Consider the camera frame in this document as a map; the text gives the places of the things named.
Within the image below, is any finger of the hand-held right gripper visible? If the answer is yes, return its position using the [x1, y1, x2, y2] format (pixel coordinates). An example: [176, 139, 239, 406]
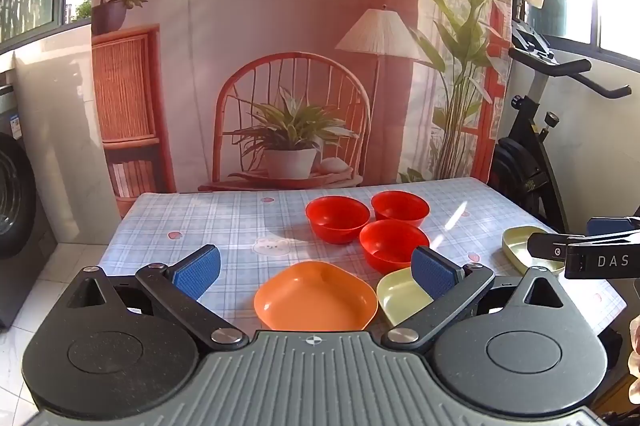
[586, 216, 640, 238]
[526, 230, 571, 263]

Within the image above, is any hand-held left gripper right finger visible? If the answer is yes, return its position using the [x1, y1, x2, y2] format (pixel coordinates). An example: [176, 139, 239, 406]
[382, 245, 567, 355]

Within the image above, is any black exercise bike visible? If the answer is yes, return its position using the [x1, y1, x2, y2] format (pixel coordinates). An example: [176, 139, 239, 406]
[487, 19, 633, 237]

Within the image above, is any dark washing machine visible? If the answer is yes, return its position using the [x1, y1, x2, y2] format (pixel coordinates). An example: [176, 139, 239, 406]
[0, 71, 58, 332]

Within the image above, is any blue plaid tablecloth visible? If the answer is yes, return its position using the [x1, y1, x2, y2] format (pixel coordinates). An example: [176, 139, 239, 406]
[97, 179, 628, 342]

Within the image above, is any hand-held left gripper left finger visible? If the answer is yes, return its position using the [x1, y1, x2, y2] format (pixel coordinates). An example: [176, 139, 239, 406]
[65, 244, 250, 353]

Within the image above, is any person's right hand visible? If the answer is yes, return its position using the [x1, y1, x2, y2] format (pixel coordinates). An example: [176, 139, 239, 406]
[628, 313, 640, 403]

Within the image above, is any red plastic bowl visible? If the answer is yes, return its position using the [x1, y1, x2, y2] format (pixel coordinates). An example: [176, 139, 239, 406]
[371, 191, 431, 229]
[359, 219, 431, 272]
[305, 195, 371, 244]

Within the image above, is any pale yellow plastic plate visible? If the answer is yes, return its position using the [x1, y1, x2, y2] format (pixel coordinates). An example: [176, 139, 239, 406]
[376, 267, 436, 328]
[501, 226, 566, 276]

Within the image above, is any orange plastic plate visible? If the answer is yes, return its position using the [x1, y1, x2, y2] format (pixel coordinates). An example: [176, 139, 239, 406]
[253, 260, 379, 332]

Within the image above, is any printed room scene backdrop cloth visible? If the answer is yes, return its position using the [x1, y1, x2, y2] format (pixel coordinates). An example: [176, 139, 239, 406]
[90, 0, 516, 207]

